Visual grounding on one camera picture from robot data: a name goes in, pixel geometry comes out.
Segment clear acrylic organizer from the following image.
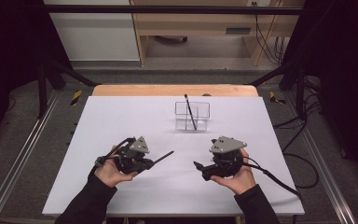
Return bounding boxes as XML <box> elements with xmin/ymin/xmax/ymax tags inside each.
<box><xmin>173</xmin><ymin>101</ymin><xmax>212</xmax><ymax>133</ymax></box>

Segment hanging black cables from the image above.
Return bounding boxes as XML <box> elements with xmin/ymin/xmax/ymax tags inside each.
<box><xmin>251</xmin><ymin>1</ymin><xmax>289</xmax><ymax>65</ymax></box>

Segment dark curtain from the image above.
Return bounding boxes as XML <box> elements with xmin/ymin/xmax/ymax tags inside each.
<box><xmin>0</xmin><ymin>0</ymin><xmax>73</xmax><ymax>151</ymax></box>
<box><xmin>282</xmin><ymin>0</ymin><xmax>358</xmax><ymax>191</ymax></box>

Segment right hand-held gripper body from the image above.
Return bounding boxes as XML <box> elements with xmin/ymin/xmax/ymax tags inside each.
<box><xmin>205</xmin><ymin>135</ymin><xmax>249</xmax><ymax>182</ymax></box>

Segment aluminium floor rail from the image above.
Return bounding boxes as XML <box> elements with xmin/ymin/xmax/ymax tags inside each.
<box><xmin>282</xmin><ymin>92</ymin><xmax>358</xmax><ymax>224</ymax></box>
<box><xmin>0</xmin><ymin>89</ymin><xmax>61</xmax><ymax>224</ymax></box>

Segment yellow black floor tape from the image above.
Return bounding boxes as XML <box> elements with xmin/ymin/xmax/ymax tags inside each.
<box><xmin>268</xmin><ymin>91</ymin><xmax>287</xmax><ymax>105</ymax></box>
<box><xmin>70</xmin><ymin>90</ymin><xmax>84</xmax><ymax>107</ymax></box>

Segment wooden table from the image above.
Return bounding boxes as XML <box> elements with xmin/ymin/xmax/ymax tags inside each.
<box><xmin>91</xmin><ymin>84</ymin><xmax>260</xmax><ymax>98</ymax></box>

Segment black frame leg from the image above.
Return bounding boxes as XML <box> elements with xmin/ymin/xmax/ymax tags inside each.
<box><xmin>247</xmin><ymin>58</ymin><xmax>308</xmax><ymax>118</ymax></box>
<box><xmin>36</xmin><ymin>58</ymin><xmax>102</xmax><ymax>119</ymax></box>

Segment white cabinet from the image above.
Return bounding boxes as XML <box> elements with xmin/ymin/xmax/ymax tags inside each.
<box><xmin>43</xmin><ymin>0</ymin><xmax>141</xmax><ymax>63</ymax></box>

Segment person's right hand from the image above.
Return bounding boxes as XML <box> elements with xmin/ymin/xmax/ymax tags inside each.
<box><xmin>218</xmin><ymin>147</ymin><xmax>257</xmax><ymax>196</ymax></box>

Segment black horizontal frame bar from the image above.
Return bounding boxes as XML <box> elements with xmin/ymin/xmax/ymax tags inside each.
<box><xmin>43</xmin><ymin>4</ymin><xmax>306</xmax><ymax>16</ymax></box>

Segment black pen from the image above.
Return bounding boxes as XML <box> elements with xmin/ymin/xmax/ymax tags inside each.
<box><xmin>152</xmin><ymin>150</ymin><xmax>175</xmax><ymax>165</ymax></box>
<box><xmin>184</xmin><ymin>93</ymin><xmax>199</xmax><ymax>132</ymax></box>

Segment white board sheet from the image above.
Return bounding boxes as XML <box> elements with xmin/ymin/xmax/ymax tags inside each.
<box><xmin>41</xmin><ymin>95</ymin><xmax>306</xmax><ymax>217</ymax></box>

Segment black floor cables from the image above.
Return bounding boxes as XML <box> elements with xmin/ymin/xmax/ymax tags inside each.
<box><xmin>272</xmin><ymin>75</ymin><xmax>324</xmax><ymax>154</ymax></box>

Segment wooden desk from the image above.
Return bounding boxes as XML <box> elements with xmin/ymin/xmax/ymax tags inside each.
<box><xmin>129</xmin><ymin>0</ymin><xmax>305</xmax><ymax>67</ymax></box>

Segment right hand-held gripper cable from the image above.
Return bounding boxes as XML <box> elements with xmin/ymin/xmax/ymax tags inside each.
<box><xmin>241</xmin><ymin>152</ymin><xmax>321</xmax><ymax>200</ymax></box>

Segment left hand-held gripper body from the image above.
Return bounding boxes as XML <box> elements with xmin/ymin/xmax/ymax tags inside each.
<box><xmin>113</xmin><ymin>135</ymin><xmax>156</xmax><ymax>175</ymax></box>

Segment person's left hand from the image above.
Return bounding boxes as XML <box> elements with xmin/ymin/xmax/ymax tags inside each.
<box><xmin>94</xmin><ymin>145</ymin><xmax>140</xmax><ymax>189</ymax></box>

